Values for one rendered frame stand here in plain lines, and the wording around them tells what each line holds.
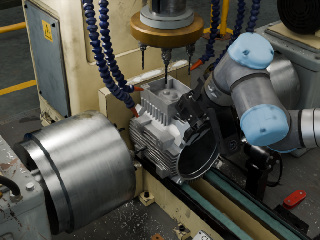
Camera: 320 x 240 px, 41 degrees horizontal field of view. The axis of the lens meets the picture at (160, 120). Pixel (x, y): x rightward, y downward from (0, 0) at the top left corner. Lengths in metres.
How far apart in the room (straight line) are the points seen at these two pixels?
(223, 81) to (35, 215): 0.44
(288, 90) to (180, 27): 0.44
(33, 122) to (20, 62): 2.33
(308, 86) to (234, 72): 0.63
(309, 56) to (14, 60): 3.06
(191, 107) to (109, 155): 0.21
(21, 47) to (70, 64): 3.07
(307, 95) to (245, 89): 0.65
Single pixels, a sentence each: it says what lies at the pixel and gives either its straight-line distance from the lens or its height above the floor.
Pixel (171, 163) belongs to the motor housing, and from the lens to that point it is 1.07.
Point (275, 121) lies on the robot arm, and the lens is 0.72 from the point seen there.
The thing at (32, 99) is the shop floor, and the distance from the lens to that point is 3.37.
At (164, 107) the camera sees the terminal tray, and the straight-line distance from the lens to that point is 1.08.
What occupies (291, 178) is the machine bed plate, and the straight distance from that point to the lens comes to 1.43.
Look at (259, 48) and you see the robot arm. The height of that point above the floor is 1.40.
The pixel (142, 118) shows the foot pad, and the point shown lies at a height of 1.07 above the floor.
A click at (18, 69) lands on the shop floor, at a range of 3.84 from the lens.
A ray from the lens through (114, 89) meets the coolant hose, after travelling 0.95.
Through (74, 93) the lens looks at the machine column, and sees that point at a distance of 1.21.
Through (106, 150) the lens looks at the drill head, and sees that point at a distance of 0.94.
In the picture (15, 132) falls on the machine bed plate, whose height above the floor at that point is 0.80.
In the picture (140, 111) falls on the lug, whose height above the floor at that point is 1.08.
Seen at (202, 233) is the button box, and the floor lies 1.08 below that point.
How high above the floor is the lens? 1.72
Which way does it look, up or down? 35 degrees down
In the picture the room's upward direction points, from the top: 1 degrees clockwise
